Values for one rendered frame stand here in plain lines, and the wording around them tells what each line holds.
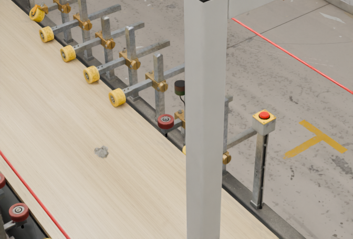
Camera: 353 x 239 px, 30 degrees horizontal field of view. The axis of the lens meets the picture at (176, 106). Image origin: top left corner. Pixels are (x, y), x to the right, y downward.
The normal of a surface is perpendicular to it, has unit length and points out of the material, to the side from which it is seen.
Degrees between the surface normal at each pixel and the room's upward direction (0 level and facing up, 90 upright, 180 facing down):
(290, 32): 0
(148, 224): 0
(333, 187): 0
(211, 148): 90
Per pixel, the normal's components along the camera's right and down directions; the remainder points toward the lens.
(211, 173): 0.59, 0.49
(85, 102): -0.02, -0.79
